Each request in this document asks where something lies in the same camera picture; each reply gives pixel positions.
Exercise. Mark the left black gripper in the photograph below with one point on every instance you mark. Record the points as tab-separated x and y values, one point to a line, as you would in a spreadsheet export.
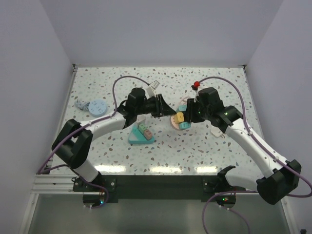
161	108

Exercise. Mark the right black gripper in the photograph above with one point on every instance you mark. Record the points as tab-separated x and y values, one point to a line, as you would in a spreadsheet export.
190	116

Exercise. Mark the yellow plug adapter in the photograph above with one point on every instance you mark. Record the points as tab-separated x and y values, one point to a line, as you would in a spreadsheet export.
179	117

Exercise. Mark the pink round power strip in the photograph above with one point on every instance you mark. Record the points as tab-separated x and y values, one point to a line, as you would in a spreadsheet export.
174	124

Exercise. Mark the blue round power strip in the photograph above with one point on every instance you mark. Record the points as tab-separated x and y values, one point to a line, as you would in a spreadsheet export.
97	108

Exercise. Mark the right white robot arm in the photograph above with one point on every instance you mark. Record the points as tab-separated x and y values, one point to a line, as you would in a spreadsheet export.
278	177

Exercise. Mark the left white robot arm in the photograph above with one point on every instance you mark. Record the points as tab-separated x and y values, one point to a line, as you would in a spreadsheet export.
74	140

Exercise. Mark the light green plug adapter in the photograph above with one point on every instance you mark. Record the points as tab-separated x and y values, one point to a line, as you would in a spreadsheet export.
142	128

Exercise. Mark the brownish pink plug adapter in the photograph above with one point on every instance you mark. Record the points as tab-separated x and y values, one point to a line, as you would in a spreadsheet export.
148	134

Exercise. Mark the teal triangular power strip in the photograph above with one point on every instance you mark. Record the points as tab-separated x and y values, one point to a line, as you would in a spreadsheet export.
136	137

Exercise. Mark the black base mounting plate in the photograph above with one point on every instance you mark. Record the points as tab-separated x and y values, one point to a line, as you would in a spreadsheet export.
112	188

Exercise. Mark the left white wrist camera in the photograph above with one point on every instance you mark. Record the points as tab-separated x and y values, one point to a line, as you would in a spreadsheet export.
151	89

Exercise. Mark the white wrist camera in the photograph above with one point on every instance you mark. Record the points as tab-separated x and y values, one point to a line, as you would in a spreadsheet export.
196	87
151	89

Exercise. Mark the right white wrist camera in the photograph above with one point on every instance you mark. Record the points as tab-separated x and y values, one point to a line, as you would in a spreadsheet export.
196	87

